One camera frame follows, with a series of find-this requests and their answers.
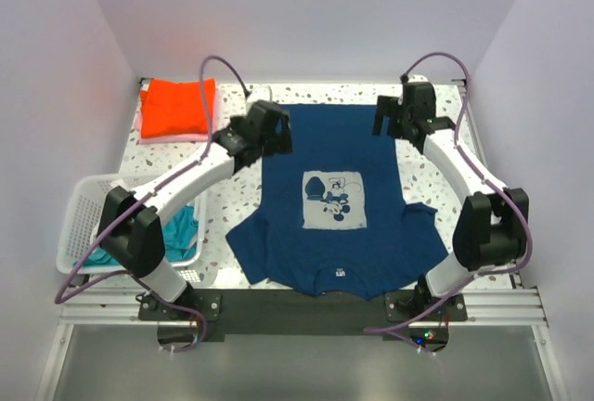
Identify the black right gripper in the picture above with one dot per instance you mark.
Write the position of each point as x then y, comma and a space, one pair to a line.
387, 118

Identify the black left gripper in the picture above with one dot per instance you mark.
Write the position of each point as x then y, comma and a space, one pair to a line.
280, 133

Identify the dark blue printed t-shirt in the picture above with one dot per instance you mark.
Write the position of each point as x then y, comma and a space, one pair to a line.
332, 215

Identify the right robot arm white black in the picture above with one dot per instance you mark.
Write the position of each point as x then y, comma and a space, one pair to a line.
492, 235

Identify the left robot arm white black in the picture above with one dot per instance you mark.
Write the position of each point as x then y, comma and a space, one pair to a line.
131, 223

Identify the folded orange t-shirt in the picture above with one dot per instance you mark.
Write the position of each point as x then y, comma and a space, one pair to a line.
176, 108

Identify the teal t-shirt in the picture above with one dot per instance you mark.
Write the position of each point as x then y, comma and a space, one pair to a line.
180, 236

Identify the folded pink t-shirt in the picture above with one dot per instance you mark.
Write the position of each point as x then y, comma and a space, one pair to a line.
182, 138

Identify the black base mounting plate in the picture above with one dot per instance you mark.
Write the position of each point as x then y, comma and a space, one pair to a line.
280, 312

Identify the white plastic laundry basket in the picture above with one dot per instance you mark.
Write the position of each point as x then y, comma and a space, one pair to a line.
84, 212

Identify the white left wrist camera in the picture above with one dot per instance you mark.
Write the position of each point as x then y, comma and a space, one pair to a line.
260, 92

